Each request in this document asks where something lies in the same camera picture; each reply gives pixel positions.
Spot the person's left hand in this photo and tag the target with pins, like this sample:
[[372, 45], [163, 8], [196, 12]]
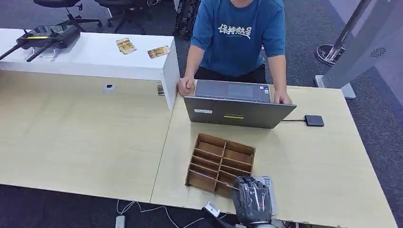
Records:
[[282, 98]]

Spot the white desk riser shelf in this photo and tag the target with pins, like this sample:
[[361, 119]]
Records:
[[94, 59]]

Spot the black equipment frame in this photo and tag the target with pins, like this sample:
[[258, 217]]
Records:
[[187, 19]]

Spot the white kiosk stand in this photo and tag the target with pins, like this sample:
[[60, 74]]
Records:
[[362, 37]]

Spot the white card with code print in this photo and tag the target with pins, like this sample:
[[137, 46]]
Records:
[[268, 182]]

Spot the person's right hand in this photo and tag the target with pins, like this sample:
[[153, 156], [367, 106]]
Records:
[[185, 86]]

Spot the person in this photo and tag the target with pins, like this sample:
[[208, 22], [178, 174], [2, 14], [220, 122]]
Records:
[[236, 37]]

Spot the black device with antennas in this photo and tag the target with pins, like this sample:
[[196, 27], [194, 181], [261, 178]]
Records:
[[50, 36]]

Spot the black card reader box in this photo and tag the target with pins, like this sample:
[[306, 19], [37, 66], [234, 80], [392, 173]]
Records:
[[314, 120]]

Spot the white power strip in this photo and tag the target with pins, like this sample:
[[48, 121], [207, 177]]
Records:
[[120, 222]]

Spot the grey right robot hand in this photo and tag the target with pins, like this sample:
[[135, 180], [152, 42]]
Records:
[[252, 201]]

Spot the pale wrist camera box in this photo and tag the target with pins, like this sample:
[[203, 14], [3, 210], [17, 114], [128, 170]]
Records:
[[213, 209]]

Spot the clear acrylic device stand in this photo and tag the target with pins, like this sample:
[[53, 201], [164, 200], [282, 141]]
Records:
[[42, 55]]

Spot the chrome stanchion post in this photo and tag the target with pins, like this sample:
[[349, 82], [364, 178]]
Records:
[[333, 47]]

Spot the wooden compartment box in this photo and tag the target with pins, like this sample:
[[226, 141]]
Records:
[[214, 163]]

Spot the white round desk grommet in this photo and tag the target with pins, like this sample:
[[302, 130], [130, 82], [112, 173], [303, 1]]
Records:
[[108, 88]]

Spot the grey laptop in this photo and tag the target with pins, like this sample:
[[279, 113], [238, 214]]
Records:
[[236, 113]]

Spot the black office chair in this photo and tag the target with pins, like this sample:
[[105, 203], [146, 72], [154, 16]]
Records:
[[122, 12], [71, 15]]

